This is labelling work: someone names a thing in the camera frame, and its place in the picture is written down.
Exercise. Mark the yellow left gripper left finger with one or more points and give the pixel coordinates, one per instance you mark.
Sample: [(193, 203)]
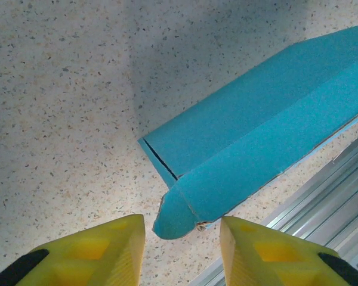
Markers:
[(92, 259)]

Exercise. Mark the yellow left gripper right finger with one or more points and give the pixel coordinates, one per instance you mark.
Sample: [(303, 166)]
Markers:
[(271, 259)]

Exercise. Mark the teal paper box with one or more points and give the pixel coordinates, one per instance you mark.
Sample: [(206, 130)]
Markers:
[(256, 119)]

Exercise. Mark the aluminium rail frame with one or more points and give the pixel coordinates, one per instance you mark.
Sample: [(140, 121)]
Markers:
[(316, 208)]

